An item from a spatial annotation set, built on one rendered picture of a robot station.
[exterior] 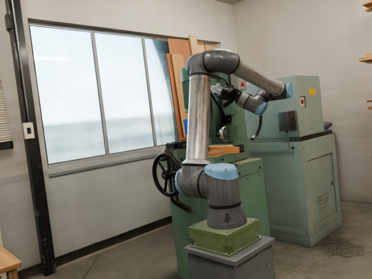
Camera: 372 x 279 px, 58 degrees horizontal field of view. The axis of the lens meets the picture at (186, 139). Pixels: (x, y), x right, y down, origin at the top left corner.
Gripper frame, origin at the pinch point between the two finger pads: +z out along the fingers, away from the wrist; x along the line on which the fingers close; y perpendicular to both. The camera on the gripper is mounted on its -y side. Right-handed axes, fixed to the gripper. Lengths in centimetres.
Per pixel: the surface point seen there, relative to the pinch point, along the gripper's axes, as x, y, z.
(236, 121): -14.4, -36.7, -17.2
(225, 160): 27.3, -25.8, -28.3
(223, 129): 3.3, -29.4, -14.8
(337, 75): -196, -105, -68
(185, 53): -132, -107, 97
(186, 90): 0.8, -11.1, 17.5
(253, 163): 3, -50, -42
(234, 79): -31.3, -14.7, -3.9
